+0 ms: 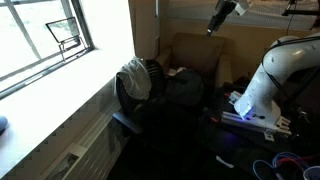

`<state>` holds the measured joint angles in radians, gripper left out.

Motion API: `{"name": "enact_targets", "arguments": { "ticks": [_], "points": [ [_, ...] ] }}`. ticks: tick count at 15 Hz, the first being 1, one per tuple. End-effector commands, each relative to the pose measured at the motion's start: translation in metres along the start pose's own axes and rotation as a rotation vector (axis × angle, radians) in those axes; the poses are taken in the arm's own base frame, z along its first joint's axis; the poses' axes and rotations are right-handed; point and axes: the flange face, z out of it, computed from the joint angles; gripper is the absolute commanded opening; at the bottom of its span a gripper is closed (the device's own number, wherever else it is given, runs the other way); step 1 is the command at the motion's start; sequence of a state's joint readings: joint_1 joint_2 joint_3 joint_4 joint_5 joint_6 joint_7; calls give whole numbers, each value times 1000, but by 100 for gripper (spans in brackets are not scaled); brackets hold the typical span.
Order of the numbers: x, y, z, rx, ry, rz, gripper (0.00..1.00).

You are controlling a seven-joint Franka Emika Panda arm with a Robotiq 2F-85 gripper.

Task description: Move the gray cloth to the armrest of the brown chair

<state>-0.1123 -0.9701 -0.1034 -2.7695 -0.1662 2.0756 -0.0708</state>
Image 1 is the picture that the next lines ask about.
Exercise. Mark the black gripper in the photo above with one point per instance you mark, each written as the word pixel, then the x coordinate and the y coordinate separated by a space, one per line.
pixel 223 9

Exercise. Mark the gray cloth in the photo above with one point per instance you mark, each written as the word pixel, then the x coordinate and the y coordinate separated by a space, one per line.
pixel 135 78

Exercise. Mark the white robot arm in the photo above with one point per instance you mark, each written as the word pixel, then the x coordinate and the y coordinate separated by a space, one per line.
pixel 279 45

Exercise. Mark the white crumpled cloth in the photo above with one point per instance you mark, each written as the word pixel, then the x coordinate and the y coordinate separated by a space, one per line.
pixel 173 72

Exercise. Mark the black office chair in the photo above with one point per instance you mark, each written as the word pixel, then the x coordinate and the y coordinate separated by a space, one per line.
pixel 163 125

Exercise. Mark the brown armchair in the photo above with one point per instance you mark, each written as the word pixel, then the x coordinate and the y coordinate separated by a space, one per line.
pixel 205 55

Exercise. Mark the dark backpack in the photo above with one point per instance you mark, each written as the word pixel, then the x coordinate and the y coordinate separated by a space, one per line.
pixel 185 88

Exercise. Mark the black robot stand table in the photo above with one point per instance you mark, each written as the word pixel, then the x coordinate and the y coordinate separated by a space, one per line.
pixel 249 151

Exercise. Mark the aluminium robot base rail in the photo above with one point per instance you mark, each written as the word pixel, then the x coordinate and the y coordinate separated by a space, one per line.
pixel 270 125

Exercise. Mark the wall radiator heater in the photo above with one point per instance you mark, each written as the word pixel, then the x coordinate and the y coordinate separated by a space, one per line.
pixel 92 155

